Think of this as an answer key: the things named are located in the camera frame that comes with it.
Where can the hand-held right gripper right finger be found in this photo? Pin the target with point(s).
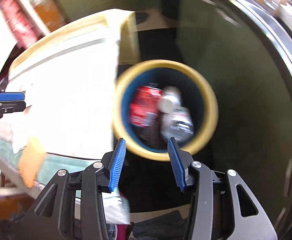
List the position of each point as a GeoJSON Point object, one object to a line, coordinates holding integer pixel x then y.
{"type": "Point", "coordinates": [176, 166]}

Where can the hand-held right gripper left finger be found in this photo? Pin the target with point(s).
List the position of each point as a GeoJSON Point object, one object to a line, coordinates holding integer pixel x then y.
{"type": "Point", "coordinates": [117, 166]}

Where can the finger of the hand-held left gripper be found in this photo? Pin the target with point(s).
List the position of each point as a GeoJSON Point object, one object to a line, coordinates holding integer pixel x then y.
{"type": "Point", "coordinates": [9, 96]}
{"type": "Point", "coordinates": [13, 106]}

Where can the clear plastic water bottle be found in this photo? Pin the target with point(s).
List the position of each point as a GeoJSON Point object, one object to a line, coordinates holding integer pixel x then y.
{"type": "Point", "coordinates": [177, 125]}

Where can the small white drink bottle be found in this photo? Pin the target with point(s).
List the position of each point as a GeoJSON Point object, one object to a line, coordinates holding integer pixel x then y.
{"type": "Point", "coordinates": [168, 102]}

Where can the red soda can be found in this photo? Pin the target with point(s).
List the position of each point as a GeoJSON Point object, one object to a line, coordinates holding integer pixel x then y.
{"type": "Point", "coordinates": [143, 105]}

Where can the yellow rimmed blue bin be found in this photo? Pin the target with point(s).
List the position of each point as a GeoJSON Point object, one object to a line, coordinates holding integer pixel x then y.
{"type": "Point", "coordinates": [204, 93]}

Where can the white crumpled plastic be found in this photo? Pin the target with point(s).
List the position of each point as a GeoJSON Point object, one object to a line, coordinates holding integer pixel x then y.
{"type": "Point", "coordinates": [117, 208]}

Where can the orange foam fruit net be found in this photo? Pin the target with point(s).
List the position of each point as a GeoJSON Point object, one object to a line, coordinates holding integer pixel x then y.
{"type": "Point", "coordinates": [31, 165]}

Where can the patterned tablecloth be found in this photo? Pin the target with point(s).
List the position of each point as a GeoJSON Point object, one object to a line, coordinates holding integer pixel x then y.
{"type": "Point", "coordinates": [73, 92]}

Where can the dark cloth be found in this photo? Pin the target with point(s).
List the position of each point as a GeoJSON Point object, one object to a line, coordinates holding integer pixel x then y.
{"type": "Point", "coordinates": [161, 226]}

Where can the red checkered apron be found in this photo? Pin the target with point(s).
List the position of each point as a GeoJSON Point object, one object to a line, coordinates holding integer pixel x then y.
{"type": "Point", "coordinates": [13, 15]}

